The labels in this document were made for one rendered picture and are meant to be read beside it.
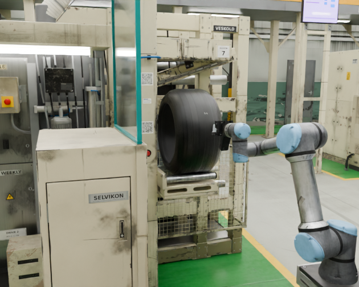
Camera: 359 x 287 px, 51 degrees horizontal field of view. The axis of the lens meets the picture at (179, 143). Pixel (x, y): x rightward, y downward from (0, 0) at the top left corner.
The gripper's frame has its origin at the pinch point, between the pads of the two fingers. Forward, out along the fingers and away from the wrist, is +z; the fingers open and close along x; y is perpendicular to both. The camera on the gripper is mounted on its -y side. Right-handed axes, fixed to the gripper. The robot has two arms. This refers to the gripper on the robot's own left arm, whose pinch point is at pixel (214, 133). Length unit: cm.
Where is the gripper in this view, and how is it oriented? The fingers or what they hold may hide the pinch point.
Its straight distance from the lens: 215.1
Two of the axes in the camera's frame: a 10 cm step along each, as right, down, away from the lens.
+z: -3.2, -0.5, 9.5
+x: -9.5, 0.3, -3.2
